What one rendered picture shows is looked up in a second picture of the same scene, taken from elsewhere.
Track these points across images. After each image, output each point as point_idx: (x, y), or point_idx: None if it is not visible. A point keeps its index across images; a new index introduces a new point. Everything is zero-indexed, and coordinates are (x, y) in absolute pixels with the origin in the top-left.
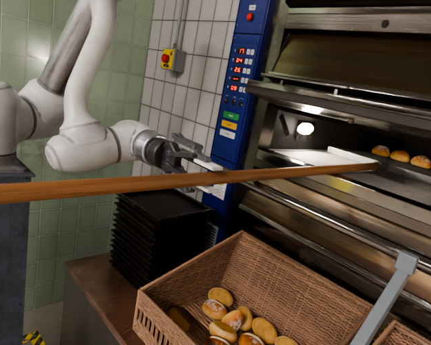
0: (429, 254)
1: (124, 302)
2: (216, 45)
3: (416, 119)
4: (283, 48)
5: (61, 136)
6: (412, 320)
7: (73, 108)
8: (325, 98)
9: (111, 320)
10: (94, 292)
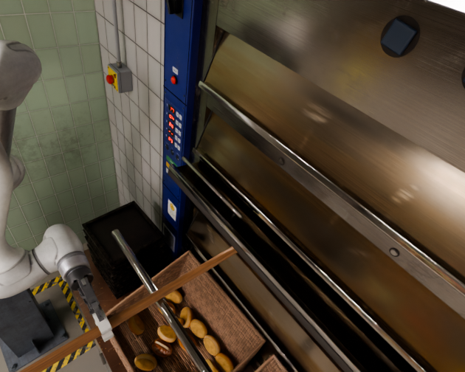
0: (299, 330)
1: (102, 303)
2: (154, 82)
3: (274, 288)
4: (207, 122)
5: None
6: None
7: None
8: (221, 226)
9: (90, 322)
10: (80, 295)
